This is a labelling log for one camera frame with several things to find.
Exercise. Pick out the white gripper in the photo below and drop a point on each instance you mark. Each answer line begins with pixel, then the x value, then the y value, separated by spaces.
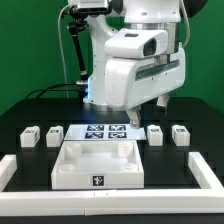
pixel 130 83

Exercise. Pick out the marker plate with tags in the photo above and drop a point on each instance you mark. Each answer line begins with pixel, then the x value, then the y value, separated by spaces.
pixel 104 132

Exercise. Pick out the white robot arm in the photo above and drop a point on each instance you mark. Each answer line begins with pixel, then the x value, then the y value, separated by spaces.
pixel 138 15

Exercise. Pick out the white U-shaped fence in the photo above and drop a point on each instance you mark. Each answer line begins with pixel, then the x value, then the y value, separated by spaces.
pixel 207 198

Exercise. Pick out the white square table top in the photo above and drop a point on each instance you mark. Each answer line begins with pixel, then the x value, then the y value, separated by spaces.
pixel 98 165

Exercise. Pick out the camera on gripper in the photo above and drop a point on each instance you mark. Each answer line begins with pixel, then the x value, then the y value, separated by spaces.
pixel 137 44

